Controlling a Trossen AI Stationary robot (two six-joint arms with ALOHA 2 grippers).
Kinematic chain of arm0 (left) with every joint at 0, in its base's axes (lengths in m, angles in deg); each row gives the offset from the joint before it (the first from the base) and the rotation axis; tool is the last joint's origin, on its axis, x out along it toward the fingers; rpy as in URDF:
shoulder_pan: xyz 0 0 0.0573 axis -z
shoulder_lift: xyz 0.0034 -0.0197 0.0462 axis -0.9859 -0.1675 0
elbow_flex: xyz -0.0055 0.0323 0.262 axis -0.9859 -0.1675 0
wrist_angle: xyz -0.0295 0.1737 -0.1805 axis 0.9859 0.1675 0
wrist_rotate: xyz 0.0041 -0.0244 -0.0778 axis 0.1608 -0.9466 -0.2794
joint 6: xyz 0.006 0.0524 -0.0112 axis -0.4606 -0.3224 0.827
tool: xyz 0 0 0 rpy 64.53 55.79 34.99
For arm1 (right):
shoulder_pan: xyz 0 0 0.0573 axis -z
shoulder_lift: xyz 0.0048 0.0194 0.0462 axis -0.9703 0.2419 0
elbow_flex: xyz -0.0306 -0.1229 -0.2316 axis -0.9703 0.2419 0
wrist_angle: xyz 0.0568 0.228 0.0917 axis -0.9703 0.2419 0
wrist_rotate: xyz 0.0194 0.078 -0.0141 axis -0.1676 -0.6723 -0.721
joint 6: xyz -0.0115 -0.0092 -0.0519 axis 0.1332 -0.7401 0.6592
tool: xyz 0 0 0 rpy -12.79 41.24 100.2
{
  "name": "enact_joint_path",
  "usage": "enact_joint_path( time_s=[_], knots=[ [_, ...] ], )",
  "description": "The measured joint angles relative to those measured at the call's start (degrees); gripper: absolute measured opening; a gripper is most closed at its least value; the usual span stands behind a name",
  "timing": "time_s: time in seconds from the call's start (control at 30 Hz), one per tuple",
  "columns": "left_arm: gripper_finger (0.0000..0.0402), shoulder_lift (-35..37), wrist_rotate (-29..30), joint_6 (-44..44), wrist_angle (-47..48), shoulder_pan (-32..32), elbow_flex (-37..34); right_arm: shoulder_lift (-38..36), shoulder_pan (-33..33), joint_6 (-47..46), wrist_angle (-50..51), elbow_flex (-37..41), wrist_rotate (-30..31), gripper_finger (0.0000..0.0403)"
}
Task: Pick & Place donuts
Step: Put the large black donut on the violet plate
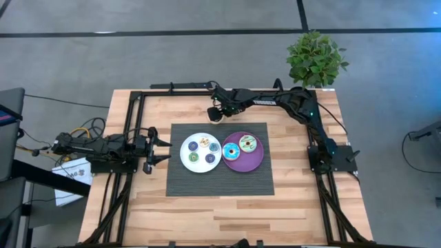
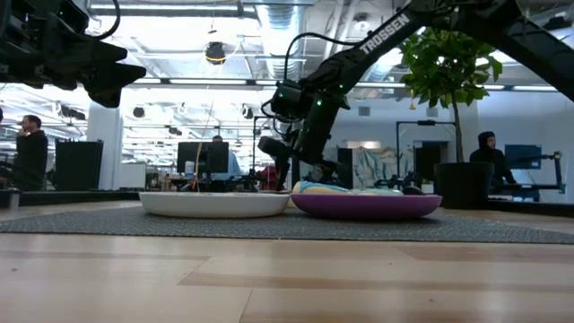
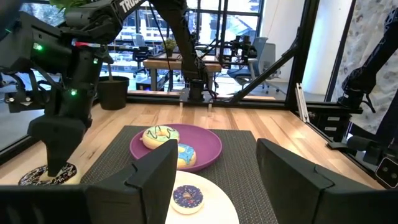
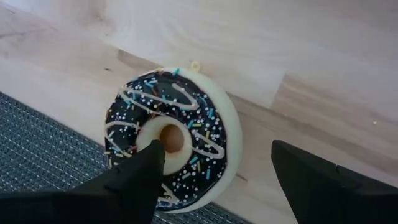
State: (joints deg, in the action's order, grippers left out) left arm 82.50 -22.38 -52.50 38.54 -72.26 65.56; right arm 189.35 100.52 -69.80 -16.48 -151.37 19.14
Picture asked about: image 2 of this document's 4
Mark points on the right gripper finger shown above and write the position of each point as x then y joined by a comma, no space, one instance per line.
280,150
332,172

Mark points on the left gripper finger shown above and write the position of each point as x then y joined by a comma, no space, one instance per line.
101,50
112,81

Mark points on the large light blue donut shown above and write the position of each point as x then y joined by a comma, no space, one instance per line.
318,188

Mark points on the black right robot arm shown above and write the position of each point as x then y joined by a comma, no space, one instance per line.
390,31

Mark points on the black background robot arm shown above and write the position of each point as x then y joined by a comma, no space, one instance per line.
553,175
411,190

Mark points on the pale draped cloth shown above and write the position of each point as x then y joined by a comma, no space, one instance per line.
379,168

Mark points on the purple round plate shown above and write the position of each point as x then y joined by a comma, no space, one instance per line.
365,206

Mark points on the person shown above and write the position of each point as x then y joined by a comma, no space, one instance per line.
233,163
31,152
491,159

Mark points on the black computer monitor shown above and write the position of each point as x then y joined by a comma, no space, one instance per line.
197,157

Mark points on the white round plate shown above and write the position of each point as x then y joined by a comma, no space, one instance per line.
215,205

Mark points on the black cabinet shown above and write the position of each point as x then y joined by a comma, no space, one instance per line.
78,166

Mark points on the black ceiling spotlight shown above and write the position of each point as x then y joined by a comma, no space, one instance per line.
215,53

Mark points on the grey woven placemat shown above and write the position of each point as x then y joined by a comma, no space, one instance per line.
179,226

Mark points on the black plant pot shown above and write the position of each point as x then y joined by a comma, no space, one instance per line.
463,185

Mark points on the green leafy plant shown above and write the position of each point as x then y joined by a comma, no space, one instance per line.
444,63

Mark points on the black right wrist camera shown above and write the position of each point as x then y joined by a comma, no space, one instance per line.
289,98

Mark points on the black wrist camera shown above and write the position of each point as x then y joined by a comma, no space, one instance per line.
67,15
289,98

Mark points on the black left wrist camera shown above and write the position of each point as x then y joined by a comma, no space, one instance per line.
67,15

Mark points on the silver ceiling duct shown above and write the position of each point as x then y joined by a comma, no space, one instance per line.
282,27

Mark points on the dark wall screen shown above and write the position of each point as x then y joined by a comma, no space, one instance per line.
522,157

